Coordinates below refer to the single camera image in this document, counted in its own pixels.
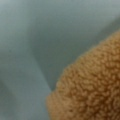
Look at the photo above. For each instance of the brown terry cloth towel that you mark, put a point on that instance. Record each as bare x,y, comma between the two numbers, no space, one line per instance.
89,89

